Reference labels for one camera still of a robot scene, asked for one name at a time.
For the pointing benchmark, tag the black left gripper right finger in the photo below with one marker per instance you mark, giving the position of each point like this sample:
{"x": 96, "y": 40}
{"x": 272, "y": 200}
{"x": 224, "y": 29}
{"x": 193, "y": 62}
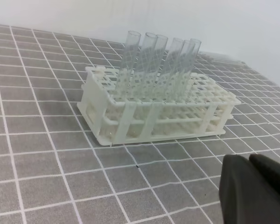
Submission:
{"x": 268, "y": 168}

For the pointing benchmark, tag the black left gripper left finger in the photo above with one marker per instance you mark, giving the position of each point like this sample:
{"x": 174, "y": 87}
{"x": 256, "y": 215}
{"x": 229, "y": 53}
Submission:
{"x": 245, "y": 196}

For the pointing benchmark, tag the clear glass test tube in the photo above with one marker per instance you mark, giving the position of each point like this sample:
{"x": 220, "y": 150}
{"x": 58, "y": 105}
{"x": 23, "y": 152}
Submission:
{"x": 188, "y": 67}

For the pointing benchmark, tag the clear test tube in rack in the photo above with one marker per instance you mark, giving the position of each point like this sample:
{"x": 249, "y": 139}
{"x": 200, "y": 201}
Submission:
{"x": 146, "y": 50}
{"x": 182, "y": 63}
{"x": 153, "y": 66}
{"x": 169, "y": 64}
{"x": 128, "y": 59}

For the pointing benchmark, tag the white test tube rack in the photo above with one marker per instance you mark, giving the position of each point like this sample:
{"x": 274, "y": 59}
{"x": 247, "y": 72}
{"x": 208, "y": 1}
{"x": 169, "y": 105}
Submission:
{"x": 202, "y": 111}

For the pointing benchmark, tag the grey checked tablecloth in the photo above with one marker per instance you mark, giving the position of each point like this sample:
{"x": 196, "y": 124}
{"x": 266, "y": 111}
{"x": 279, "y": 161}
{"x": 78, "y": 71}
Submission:
{"x": 53, "y": 171}

